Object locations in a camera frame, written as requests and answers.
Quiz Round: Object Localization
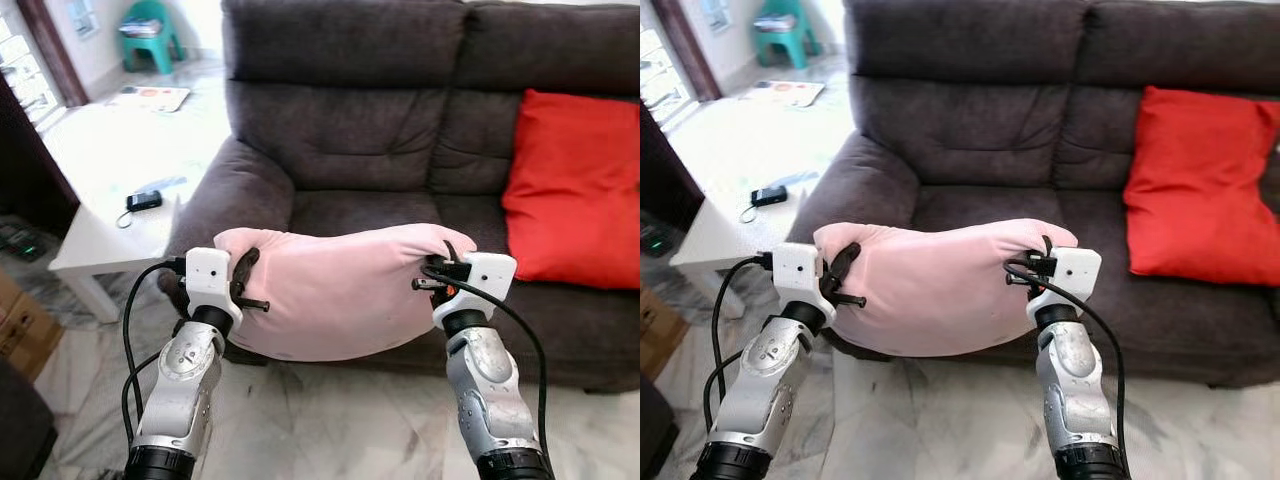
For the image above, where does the pink cat face pillow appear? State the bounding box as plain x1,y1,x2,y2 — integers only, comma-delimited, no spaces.
812,218,1079,357
213,223,477,363

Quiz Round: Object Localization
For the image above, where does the dark grey fabric sofa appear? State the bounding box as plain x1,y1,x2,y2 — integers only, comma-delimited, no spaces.
165,0,641,379
787,0,1280,389

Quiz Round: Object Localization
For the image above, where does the small black device with strap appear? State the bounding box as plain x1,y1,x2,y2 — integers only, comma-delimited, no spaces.
115,188,164,229
740,183,789,223

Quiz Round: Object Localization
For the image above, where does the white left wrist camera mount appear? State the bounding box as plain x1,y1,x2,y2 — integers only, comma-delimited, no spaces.
772,242,836,326
185,247,244,326

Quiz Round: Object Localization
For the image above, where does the teal plastic stool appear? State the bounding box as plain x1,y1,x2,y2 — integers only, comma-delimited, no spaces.
752,0,821,71
118,0,187,75

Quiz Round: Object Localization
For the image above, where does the white window grille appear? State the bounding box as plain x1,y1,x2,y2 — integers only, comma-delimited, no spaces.
0,10,51,126
640,25,691,126

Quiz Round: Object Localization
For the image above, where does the brown wooden door frame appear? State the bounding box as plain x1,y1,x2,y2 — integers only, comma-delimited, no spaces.
652,0,723,101
15,0,91,107

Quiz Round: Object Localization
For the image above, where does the dark grey upholstered seat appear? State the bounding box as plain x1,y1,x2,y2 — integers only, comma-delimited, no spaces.
640,375,679,480
0,358,58,480

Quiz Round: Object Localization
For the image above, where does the white side table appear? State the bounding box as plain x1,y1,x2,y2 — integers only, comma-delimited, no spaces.
668,185,801,319
47,195,186,323

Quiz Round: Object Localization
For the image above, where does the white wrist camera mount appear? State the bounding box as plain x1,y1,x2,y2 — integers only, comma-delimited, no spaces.
432,252,518,326
1027,247,1102,321
185,247,244,326
772,242,836,326

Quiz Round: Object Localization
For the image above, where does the red pillow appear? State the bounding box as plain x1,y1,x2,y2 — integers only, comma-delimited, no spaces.
1123,86,1280,288
501,89,641,291

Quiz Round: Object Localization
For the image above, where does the dark brown cabinet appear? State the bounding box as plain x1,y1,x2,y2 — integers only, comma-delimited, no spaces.
640,105,706,233
0,75,81,238

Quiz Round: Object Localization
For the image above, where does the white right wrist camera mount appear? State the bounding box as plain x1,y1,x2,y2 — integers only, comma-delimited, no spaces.
432,252,518,326
1027,247,1102,321

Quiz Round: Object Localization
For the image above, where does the brown cardboard box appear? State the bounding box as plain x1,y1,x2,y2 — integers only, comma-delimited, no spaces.
0,268,63,381
640,288,689,381

